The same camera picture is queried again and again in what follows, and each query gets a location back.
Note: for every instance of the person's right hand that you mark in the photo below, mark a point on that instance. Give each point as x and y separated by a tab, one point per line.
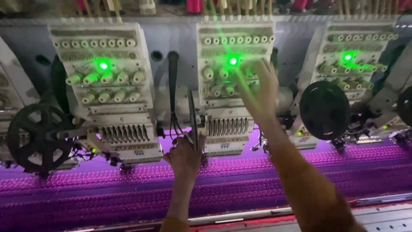
262	93

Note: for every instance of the person's left hand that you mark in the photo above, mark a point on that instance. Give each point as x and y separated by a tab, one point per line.
185	158

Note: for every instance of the person's left fingers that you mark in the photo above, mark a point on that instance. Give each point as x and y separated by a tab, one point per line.
184	141

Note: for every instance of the white embroidery machine head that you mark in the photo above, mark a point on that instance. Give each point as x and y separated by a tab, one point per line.
13	83
392	93
354	48
225	106
106	106

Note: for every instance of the purple embroidered fabric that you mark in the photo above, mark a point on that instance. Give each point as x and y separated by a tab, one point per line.
96	193

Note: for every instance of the black spoked sequin reel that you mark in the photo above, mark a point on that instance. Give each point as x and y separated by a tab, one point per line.
38	138

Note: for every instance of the white machine frame rail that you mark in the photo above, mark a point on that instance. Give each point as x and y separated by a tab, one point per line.
379	212

